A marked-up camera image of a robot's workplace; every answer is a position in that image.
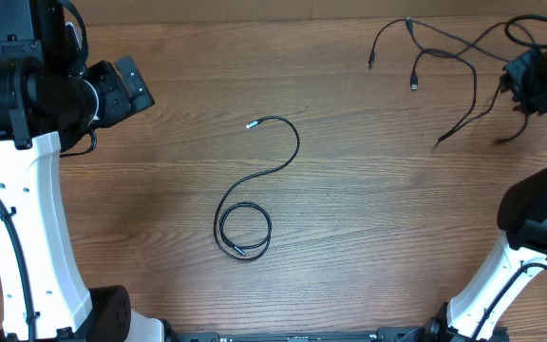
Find cardboard wall panel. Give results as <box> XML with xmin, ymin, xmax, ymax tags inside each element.
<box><xmin>73</xmin><ymin>0</ymin><xmax>547</xmax><ymax>26</ymax></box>

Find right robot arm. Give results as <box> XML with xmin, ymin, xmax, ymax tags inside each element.
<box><xmin>377</xmin><ymin>16</ymin><xmax>547</xmax><ymax>341</ymax></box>

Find black usb cable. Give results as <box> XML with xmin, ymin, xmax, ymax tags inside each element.
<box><xmin>408</xmin><ymin>47</ymin><xmax>531</xmax><ymax>151</ymax></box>
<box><xmin>367</xmin><ymin>17</ymin><xmax>536</xmax><ymax>70</ymax></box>
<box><xmin>213</xmin><ymin>115</ymin><xmax>301</xmax><ymax>262</ymax></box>

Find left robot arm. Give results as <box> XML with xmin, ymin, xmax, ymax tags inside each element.
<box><xmin>0</xmin><ymin>0</ymin><xmax>175</xmax><ymax>342</ymax></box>

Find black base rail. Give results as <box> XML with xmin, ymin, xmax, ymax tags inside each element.
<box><xmin>165</xmin><ymin>327</ymin><xmax>423</xmax><ymax>342</ymax></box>

